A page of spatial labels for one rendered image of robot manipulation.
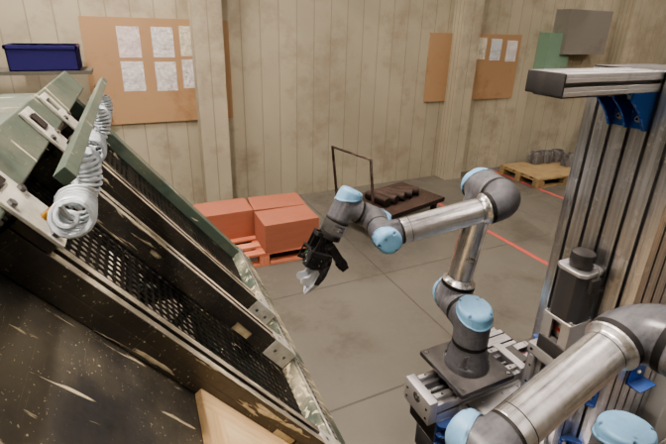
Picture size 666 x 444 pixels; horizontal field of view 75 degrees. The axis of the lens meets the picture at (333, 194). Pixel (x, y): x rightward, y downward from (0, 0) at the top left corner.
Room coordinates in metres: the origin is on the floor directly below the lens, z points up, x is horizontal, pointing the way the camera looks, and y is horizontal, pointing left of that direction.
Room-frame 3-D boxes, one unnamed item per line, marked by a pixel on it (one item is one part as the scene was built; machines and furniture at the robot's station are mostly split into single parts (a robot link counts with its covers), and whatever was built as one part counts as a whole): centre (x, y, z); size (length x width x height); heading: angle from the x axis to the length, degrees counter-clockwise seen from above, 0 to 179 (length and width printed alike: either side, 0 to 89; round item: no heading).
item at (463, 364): (1.20, -0.47, 1.09); 0.15 x 0.15 x 0.10
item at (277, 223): (3.90, 0.76, 0.21); 1.17 x 0.78 x 0.41; 116
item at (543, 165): (6.51, -3.31, 0.17); 1.20 x 0.84 x 0.34; 116
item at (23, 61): (3.95, 2.53, 1.79); 0.53 x 0.39 x 0.21; 116
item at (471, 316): (1.21, -0.47, 1.20); 0.13 x 0.12 x 0.14; 12
